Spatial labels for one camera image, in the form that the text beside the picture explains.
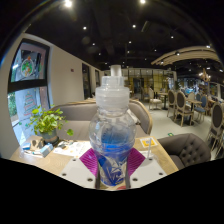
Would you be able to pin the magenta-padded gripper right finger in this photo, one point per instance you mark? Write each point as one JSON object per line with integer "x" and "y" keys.
{"x": 148, "y": 170}

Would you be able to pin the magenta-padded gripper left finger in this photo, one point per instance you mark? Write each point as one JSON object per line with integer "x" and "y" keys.
{"x": 78, "y": 171}

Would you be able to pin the clear water bottle blue label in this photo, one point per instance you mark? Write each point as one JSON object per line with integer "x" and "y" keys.
{"x": 112, "y": 133}

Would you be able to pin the clear plastic cup with straw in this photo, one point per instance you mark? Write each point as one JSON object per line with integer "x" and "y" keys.
{"x": 149, "y": 148}

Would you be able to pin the yellow table sign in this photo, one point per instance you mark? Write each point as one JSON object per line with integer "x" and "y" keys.
{"x": 146, "y": 142}

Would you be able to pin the flat round red coaster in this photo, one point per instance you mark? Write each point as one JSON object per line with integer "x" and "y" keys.
{"x": 122, "y": 187}

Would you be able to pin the blue tissue pack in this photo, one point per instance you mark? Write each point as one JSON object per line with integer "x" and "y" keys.
{"x": 46, "y": 150}

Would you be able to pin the dark grey tufted armchair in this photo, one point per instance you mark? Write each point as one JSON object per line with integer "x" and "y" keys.
{"x": 186, "y": 148}

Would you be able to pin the grey curved bench sofa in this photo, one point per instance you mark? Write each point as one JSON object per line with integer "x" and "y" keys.
{"x": 76, "y": 115}

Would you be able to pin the green potted plant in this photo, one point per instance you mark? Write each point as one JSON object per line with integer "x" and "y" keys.
{"x": 46, "y": 121}

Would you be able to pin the dining chairs and tables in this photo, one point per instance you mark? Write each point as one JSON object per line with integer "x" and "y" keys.
{"x": 181, "y": 103}

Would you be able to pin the window with printed posters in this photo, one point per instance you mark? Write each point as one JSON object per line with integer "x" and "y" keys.
{"x": 28, "y": 70}

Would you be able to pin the ceiling lights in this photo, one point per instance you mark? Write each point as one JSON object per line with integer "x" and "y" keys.
{"x": 68, "y": 3}

